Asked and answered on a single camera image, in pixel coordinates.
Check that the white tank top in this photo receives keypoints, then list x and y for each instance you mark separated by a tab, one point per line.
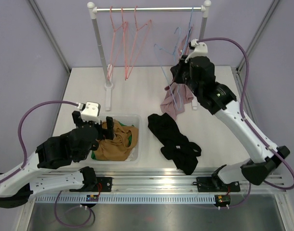
131	156

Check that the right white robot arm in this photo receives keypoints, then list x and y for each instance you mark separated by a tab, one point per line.
198	73

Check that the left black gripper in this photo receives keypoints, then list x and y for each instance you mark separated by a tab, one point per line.
103	132

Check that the blue hanger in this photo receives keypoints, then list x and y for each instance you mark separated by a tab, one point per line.
184	42
165	58

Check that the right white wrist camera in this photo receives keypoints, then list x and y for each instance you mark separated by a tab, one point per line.
198	49

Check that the pink wire hanger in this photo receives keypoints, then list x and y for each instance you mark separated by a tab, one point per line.
114	53

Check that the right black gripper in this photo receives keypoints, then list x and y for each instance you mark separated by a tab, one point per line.
178	70

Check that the white metal clothes rack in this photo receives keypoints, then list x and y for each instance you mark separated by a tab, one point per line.
93	11

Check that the aluminium mounting rail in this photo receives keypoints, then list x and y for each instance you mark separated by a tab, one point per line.
165	180

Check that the brown tank top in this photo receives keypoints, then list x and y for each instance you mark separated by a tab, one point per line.
118	144

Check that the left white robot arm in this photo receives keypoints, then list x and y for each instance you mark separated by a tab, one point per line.
59	151

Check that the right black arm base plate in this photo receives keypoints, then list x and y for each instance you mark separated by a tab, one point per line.
213	185

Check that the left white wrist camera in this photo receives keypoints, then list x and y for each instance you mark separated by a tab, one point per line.
89	111

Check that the black tank top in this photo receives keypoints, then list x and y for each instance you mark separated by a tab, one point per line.
176	146

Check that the white plastic basket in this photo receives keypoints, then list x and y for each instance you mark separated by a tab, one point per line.
128	134

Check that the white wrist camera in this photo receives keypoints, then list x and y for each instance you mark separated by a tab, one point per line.
198	49
89	111

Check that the white slotted cable duct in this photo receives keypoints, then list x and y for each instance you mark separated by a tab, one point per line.
67	198

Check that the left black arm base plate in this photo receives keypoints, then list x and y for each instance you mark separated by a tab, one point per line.
104	185

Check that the pink tank top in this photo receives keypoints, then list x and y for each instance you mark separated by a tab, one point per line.
167	104

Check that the green tank top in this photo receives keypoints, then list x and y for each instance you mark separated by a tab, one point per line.
94	155

